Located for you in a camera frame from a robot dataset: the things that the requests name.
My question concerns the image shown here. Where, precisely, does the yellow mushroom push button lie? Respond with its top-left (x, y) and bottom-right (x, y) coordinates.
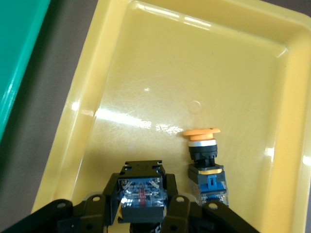
top-left (116, 160), bottom-right (169, 233)
top-left (182, 128), bottom-right (230, 207)

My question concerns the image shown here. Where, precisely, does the yellow plastic tray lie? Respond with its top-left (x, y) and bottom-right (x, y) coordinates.
top-left (31, 0), bottom-right (311, 233)

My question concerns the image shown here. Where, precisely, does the green plastic tray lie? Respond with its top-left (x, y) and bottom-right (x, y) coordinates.
top-left (0, 0), bottom-right (52, 144)

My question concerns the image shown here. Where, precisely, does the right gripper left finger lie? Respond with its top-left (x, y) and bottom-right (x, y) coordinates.
top-left (0, 172), bottom-right (121, 233)

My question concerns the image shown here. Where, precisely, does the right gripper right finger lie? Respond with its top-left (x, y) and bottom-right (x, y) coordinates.
top-left (161, 174), bottom-right (259, 233)

